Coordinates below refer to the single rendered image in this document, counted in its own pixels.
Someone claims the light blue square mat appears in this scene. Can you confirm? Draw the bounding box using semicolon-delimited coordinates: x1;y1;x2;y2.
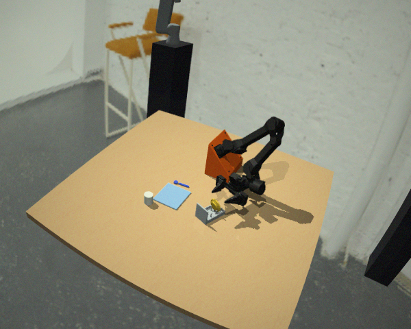
153;183;191;210

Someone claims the olive-yellow round plate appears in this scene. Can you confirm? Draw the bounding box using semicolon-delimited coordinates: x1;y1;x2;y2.
211;199;221;212

